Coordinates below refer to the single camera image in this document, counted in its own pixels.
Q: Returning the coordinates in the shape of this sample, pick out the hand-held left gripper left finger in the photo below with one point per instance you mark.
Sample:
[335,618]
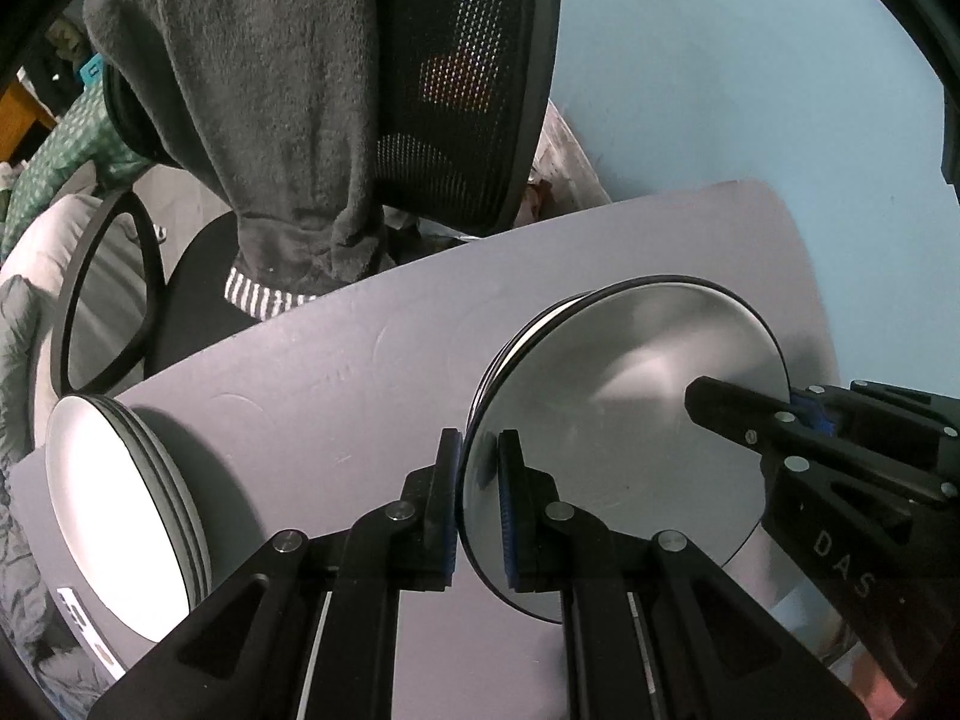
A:
[451,540]

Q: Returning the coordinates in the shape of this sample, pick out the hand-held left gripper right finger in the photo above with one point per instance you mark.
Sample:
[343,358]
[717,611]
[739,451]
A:
[510,525]

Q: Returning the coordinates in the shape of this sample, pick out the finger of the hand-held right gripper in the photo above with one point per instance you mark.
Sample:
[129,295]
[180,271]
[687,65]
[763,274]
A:
[814,412]
[742,412]

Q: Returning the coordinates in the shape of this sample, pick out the white plate with black rim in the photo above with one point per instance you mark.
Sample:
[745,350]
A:
[622,427]
[105,510]
[201,540]

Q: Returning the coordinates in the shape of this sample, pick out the black mesh office chair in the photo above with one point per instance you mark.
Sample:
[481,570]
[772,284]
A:
[465,127]

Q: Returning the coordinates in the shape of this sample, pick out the grey-green quilted duvet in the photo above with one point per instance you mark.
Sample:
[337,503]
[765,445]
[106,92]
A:
[22,615]

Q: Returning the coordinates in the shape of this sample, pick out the dark grey fleece garment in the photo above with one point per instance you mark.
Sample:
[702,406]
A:
[262,90]

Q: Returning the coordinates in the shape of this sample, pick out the green patterned cloth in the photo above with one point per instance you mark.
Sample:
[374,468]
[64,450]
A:
[67,142]

